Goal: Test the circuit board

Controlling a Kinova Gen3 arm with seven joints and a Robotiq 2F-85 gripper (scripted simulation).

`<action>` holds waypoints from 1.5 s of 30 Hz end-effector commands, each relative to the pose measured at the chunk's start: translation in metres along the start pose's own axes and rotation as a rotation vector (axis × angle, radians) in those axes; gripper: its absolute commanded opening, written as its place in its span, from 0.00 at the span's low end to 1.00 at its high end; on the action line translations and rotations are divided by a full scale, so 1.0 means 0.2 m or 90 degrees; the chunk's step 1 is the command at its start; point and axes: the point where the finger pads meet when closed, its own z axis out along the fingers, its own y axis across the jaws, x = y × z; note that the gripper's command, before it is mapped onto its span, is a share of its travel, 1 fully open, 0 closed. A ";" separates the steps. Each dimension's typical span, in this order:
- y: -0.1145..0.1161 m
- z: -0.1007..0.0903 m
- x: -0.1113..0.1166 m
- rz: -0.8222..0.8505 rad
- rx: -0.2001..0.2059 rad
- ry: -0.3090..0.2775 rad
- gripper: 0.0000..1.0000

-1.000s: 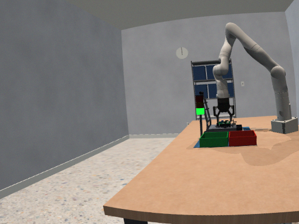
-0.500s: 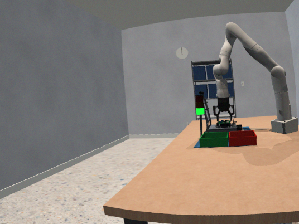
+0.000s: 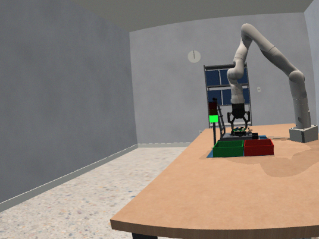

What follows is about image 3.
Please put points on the red bin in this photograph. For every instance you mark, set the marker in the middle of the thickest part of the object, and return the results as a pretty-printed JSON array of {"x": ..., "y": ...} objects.
[{"x": 256, "y": 148}]

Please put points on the green open tray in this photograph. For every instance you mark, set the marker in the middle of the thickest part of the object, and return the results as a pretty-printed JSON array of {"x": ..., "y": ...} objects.
[{"x": 228, "y": 148}]

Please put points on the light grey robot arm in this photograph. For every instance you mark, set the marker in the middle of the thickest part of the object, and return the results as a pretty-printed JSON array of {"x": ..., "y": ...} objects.
[{"x": 296, "y": 78}]

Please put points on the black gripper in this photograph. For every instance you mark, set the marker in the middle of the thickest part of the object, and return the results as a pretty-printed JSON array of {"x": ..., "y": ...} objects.
[{"x": 238, "y": 111}]

